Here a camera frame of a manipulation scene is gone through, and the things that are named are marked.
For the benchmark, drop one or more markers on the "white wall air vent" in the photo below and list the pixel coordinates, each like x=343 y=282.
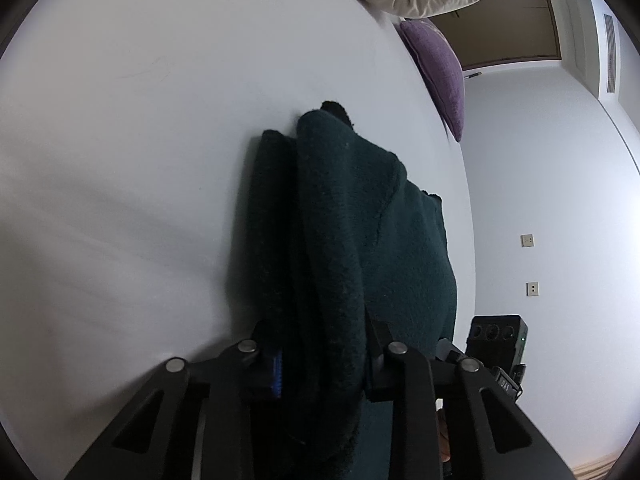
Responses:
x=610 y=55

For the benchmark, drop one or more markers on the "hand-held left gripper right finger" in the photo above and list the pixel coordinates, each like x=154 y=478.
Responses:
x=380 y=375

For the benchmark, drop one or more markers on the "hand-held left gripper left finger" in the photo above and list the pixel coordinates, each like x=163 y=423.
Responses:
x=277 y=375

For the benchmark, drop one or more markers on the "dark green fleece garment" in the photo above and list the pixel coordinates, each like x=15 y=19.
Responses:
x=360 y=240

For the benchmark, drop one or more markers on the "beige wall outlet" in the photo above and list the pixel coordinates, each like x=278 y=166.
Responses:
x=527 y=240
x=533 y=288

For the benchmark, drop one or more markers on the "wooden baseboard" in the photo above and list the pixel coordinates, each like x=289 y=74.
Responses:
x=595 y=467

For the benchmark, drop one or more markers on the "purple pillow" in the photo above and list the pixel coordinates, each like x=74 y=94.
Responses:
x=442 y=70

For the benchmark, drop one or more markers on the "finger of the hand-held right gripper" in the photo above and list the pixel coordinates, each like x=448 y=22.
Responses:
x=450 y=350

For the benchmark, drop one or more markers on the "white bed sheet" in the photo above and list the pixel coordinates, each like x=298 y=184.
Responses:
x=150 y=135

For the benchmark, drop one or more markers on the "brown wooden door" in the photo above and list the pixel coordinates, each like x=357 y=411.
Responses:
x=505 y=30

